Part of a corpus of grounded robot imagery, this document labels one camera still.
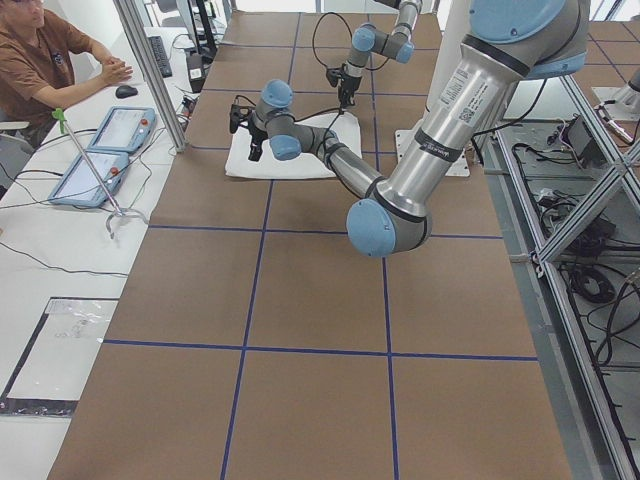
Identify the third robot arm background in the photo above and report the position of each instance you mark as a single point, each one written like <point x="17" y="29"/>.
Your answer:
<point x="620" y="103"/>

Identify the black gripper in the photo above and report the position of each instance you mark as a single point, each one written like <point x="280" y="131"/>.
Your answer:
<point x="257" y="135"/>
<point x="347" y="86"/>

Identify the black keyboard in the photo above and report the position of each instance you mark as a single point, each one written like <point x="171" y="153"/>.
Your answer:
<point x="160" y="56"/>

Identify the blue teach pendant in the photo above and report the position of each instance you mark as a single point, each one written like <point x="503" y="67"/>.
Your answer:
<point x="79" y="187"/>
<point x="124" y="129"/>

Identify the aluminium frame rack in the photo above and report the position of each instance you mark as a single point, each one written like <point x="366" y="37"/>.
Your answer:
<point x="569" y="179"/>

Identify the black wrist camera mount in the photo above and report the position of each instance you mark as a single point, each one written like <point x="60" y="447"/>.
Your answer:
<point x="239" y="116"/>
<point x="334" y="76"/>

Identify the metal rod green tip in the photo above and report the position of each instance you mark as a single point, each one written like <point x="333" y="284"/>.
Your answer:
<point x="118" y="211"/>

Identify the person in brown shirt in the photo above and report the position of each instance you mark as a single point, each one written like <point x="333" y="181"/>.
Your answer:
<point x="37" y="75"/>

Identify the blue teach pendant far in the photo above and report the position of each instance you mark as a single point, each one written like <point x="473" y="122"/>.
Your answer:
<point x="124" y="129"/>

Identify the aluminium frame post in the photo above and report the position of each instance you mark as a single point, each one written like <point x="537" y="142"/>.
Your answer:
<point x="136" y="36"/>

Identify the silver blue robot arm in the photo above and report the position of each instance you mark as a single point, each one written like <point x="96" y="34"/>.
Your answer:
<point x="367" y="39"/>
<point x="501" y="43"/>

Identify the black computer mouse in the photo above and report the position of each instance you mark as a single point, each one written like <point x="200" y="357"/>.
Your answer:
<point x="125" y="91"/>

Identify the blue teach pendant near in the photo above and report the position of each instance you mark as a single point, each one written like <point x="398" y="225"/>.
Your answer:
<point x="79" y="187"/>

